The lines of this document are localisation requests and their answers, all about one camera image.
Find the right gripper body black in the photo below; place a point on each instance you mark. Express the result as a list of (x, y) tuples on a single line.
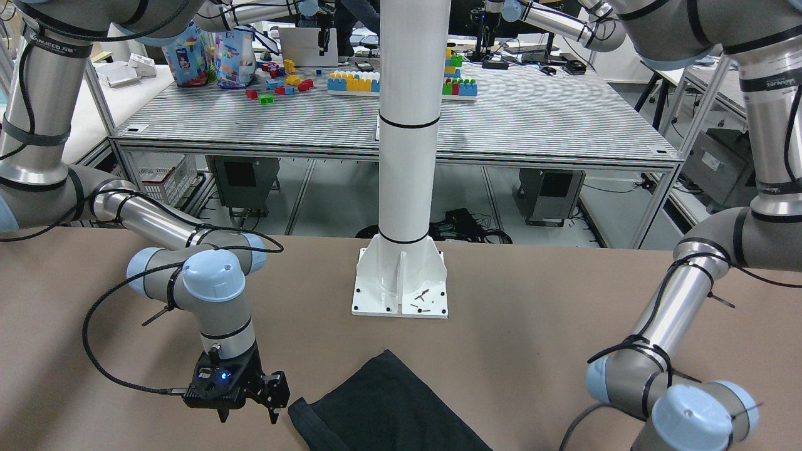
[(274, 388)]

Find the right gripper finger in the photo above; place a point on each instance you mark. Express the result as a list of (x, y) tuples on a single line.
[(272, 393), (223, 414)]

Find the black graphic t-shirt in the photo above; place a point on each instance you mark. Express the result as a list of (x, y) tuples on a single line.
[(383, 406)]

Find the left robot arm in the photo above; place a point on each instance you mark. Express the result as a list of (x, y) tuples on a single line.
[(637, 376)]

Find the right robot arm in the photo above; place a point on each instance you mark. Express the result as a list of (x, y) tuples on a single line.
[(196, 267)]

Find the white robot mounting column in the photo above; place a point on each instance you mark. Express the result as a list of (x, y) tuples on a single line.
[(402, 273)]

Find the grey control box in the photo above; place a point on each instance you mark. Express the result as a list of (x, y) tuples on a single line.
[(243, 182)]

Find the white plastic basket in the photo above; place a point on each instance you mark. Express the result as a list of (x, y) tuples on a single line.
[(165, 176)]

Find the assembled toy block row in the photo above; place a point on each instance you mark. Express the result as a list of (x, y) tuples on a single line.
[(361, 83)]

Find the toy block bag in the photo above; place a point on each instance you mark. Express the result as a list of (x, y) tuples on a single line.
[(234, 58), (187, 58)]

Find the striped metal work table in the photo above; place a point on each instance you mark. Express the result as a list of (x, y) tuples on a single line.
[(521, 118)]

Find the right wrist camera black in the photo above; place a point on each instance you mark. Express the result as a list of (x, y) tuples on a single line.
[(200, 393)]

